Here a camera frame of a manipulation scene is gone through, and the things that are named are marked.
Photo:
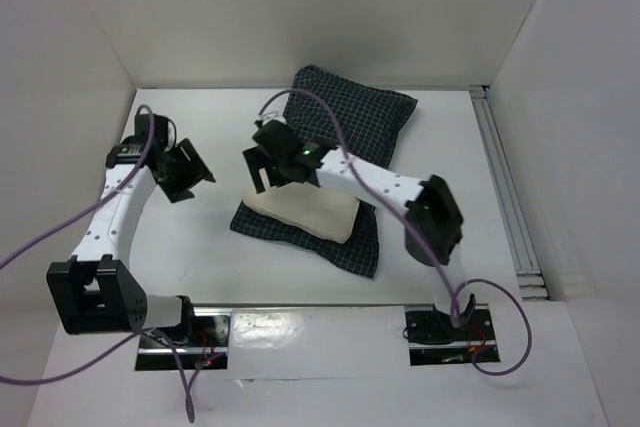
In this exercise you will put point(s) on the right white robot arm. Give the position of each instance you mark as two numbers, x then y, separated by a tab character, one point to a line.
427	210

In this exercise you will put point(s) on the aluminium rail frame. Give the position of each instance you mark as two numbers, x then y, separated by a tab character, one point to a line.
529	275

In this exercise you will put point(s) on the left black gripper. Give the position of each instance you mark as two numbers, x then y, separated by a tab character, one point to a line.
177	191

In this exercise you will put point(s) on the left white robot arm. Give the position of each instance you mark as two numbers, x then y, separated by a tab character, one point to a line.
94	290

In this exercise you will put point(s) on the dark checked pillowcase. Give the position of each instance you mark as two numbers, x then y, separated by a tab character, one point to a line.
371	120

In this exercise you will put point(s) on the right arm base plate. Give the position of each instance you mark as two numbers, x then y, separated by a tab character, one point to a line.
433	341

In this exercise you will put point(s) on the cream pillow with bear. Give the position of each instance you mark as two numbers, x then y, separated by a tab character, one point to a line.
324	213

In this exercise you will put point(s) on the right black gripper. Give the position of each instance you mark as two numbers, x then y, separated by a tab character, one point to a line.
265	165

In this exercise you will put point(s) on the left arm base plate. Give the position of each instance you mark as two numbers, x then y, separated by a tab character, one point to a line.
204	345

